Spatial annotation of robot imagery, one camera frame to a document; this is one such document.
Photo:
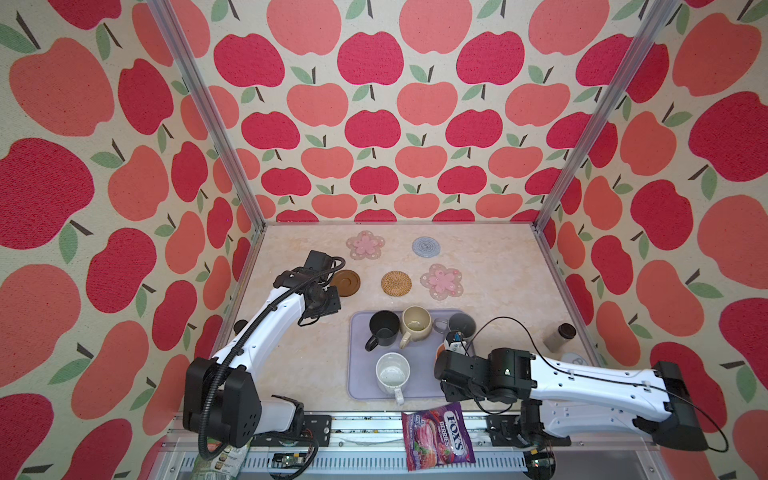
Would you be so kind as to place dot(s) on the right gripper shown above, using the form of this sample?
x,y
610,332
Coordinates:
x,y
448,397

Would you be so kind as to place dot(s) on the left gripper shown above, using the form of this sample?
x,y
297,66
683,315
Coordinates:
x,y
333,307

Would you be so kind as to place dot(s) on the brown wooden round coaster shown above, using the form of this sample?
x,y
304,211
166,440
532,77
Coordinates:
x,y
347,282

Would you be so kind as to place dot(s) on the peach orange mug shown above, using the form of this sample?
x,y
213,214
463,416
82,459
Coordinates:
x,y
440,349

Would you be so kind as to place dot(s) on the black mug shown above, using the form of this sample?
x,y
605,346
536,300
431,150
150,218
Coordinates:
x,y
384,327

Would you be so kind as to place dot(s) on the cream beige mug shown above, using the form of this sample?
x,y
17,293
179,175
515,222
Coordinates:
x,y
416,324

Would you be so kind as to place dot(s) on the pink flower coaster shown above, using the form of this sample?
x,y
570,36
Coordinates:
x,y
365,245
442,282

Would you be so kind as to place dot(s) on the woven rattan round coaster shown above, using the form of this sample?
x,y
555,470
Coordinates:
x,y
396,283

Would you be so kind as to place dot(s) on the grey woven round coaster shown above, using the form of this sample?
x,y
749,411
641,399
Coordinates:
x,y
426,247

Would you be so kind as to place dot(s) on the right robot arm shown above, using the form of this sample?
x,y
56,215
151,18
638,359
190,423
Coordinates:
x,y
559,399

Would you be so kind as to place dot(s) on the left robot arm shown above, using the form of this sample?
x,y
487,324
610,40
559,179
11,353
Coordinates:
x,y
221,402

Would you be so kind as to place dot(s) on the lavender tray mat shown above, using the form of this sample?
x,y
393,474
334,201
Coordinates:
x,y
362,383

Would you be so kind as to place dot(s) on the grey mug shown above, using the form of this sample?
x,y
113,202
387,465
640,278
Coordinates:
x,y
458,322

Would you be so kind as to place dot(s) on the purple Fox's candy bag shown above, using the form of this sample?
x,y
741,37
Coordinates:
x,y
436,437

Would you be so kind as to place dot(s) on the white mug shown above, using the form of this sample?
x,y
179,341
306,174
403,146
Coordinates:
x,y
392,373

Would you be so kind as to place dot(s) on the grey jar dark lid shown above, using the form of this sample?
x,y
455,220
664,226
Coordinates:
x,y
561,335

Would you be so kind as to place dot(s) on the yellow jar white lid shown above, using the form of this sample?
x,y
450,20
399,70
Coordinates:
x,y
574,358

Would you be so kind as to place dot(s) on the green snack packet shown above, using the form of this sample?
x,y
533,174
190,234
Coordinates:
x,y
227,465

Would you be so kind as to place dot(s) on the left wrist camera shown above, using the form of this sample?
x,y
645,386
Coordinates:
x,y
318,261

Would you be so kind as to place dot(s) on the aluminium front rail frame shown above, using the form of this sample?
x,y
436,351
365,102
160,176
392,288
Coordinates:
x,y
369,445

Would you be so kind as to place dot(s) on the left corner aluminium post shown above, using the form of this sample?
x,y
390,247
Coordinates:
x,y
170,27

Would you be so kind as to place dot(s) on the corner aluminium post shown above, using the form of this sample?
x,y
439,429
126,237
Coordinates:
x,y
660,13
170,27

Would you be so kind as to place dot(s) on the right corner aluminium post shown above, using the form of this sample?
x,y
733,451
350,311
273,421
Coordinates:
x,y
660,13

